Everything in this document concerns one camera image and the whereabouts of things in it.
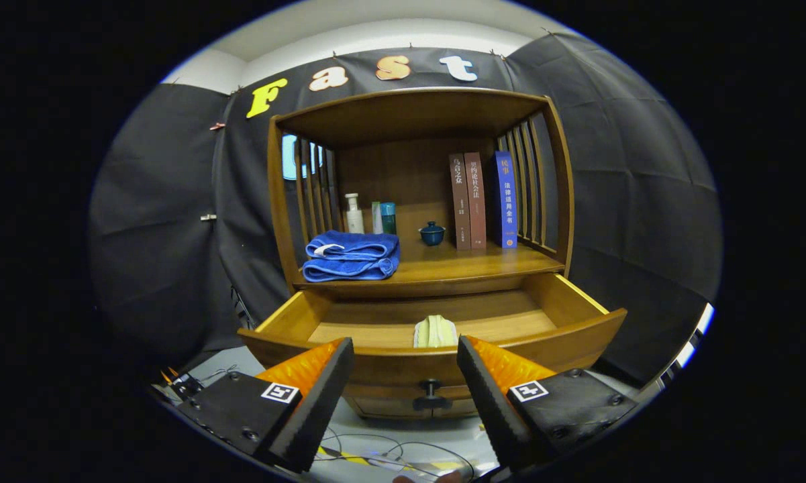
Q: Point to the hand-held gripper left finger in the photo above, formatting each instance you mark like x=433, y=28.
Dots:
x=315, y=409

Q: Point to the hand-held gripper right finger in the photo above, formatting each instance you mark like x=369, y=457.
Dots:
x=493, y=409

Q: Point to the green scrub brush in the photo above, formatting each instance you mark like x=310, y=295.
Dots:
x=435, y=332

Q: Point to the wooden drawer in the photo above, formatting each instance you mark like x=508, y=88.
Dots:
x=402, y=365

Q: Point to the wooden countertop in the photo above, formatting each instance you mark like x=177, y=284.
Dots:
x=456, y=265

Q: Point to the wooden cabinet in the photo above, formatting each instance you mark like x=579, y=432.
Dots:
x=402, y=181

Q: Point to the black stand legs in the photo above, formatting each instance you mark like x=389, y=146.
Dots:
x=241, y=310

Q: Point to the black electronic box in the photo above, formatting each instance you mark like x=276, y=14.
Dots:
x=186, y=387

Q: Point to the folded blue towel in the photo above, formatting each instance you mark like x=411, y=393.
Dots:
x=356, y=265

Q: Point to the dark blue lidded teacup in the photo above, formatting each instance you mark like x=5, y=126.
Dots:
x=432, y=235

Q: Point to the white pump bottle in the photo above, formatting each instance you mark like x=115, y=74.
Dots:
x=354, y=218

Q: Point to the white green tube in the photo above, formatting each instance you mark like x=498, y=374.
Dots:
x=376, y=220

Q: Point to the teal bottle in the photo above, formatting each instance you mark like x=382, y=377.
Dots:
x=389, y=221

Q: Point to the blue book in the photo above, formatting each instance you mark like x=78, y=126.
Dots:
x=507, y=201

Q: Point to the reddish brown book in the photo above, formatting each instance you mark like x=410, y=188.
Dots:
x=476, y=201

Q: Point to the dark brown book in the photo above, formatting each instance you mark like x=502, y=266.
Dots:
x=460, y=201

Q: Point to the white panel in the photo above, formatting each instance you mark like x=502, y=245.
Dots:
x=701, y=322

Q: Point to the black backdrop cloth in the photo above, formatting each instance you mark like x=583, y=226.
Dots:
x=644, y=201

